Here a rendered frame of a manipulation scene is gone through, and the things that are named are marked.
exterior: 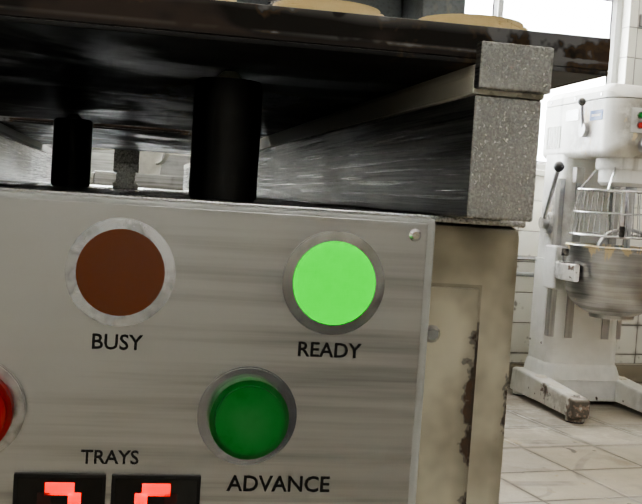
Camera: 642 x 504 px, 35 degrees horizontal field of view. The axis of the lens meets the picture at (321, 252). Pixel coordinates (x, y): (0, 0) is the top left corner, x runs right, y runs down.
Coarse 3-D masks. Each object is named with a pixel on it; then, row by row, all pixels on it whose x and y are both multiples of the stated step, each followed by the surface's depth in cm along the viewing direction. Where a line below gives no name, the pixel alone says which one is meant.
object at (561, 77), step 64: (0, 0) 37; (64, 0) 37; (128, 0) 38; (192, 0) 38; (0, 64) 51; (64, 64) 50; (128, 64) 48; (192, 64) 46; (256, 64) 45; (320, 64) 43; (384, 64) 42; (448, 64) 41; (576, 64) 41
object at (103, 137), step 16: (16, 128) 117; (32, 128) 115; (48, 128) 112; (96, 128) 106; (112, 128) 106; (128, 128) 106; (144, 128) 106; (160, 128) 106; (96, 144) 149; (112, 144) 145; (128, 144) 142; (144, 144) 138; (160, 144) 135; (176, 144) 131
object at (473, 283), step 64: (64, 128) 84; (192, 128) 48; (256, 128) 47; (64, 192) 40; (128, 192) 56; (192, 192) 47; (256, 192) 48; (448, 256) 43; (512, 256) 44; (448, 320) 43; (512, 320) 44; (448, 384) 44; (448, 448) 44
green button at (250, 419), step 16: (240, 384) 38; (256, 384) 38; (224, 400) 38; (240, 400) 38; (256, 400) 38; (272, 400) 38; (208, 416) 38; (224, 416) 38; (240, 416) 38; (256, 416) 38; (272, 416) 38; (288, 416) 38; (224, 432) 38; (240, 432) 38; (256, 432) 38; (272, 432) 38; (224, 448) 38; (240, 448) 38; (256, 448) 38; (272, 448) 38
